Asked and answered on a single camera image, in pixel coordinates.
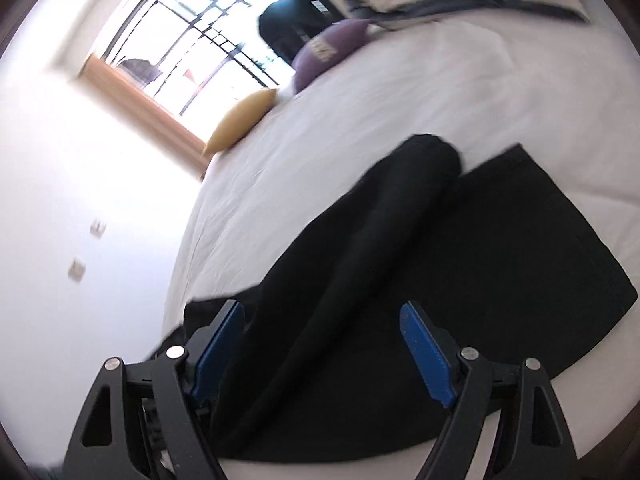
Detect purple pillow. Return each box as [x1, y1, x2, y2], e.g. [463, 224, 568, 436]
[292, 18, 372, 93]

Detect black clothes on chair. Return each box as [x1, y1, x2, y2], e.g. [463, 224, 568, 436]
[258, 0, 343, 66]

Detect yellow pillow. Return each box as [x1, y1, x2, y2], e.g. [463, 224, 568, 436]
[202, 89, 278, 157]

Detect white wall socket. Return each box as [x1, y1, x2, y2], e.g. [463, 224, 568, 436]
[68, 258, 86, 283]

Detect black denim pants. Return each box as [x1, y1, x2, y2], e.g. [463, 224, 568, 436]
[169, 134, 638, 463]

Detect beige left curtain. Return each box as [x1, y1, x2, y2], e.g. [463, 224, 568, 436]
[78, 54, 208, 180]

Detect white bed sheet mattress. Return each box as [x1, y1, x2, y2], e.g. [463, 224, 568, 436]
[159, 0, 640, 480]

